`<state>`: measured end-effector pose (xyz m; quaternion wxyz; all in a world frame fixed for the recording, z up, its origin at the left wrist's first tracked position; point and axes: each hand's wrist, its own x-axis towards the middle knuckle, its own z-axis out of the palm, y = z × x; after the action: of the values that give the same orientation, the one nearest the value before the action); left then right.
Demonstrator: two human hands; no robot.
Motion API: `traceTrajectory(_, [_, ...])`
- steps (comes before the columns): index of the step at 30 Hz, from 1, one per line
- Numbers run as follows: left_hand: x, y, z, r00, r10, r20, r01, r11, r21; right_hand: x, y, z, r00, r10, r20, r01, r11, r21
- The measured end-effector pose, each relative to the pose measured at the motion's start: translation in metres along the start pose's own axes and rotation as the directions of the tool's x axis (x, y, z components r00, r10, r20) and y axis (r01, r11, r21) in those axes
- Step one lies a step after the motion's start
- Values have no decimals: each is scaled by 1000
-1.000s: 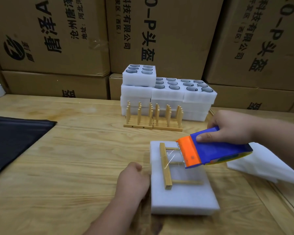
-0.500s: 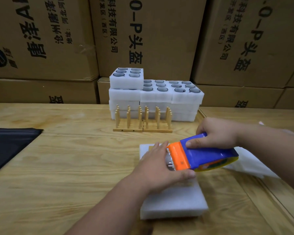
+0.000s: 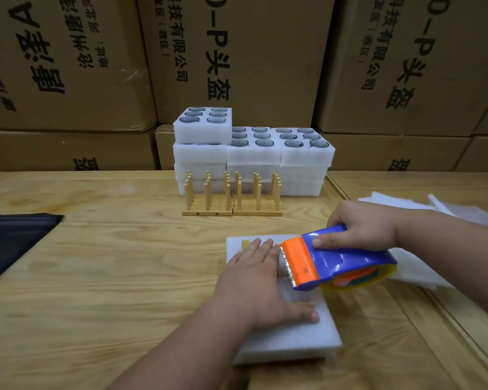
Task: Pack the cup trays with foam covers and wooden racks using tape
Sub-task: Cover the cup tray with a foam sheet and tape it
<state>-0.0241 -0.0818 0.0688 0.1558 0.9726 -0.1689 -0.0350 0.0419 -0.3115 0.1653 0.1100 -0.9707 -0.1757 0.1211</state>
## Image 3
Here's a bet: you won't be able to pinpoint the person's right hand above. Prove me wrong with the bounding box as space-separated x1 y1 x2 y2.
311 199 408 252

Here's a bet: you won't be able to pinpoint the person's left hand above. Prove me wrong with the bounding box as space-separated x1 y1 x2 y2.
207 237 320 332

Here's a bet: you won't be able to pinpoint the orange and blue tape dispenser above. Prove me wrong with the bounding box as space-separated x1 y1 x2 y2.
278 223 399 293

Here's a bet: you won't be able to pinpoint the wooden peg rack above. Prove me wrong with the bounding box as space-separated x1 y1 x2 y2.
241 236 276 252

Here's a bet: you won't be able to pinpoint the pile of white foam sheets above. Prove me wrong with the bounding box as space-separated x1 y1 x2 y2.
356 191 473 291

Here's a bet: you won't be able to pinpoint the row of wooden peg racks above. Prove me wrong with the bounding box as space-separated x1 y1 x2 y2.
182 170 285 218

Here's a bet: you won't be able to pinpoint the stack of white foam trays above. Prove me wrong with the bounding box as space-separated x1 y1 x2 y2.
172 106 337 198

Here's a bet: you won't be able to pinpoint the person's left forearm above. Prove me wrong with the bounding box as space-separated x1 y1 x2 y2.
106 308 245 390

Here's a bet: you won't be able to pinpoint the person's right forearm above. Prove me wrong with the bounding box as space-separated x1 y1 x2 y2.
390 209 488 326

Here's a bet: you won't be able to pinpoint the stack of brown cardboard boxes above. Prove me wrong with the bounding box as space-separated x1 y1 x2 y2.
0 0 488 174

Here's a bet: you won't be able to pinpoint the black plastic bags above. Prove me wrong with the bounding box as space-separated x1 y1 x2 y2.
0 212 65 289

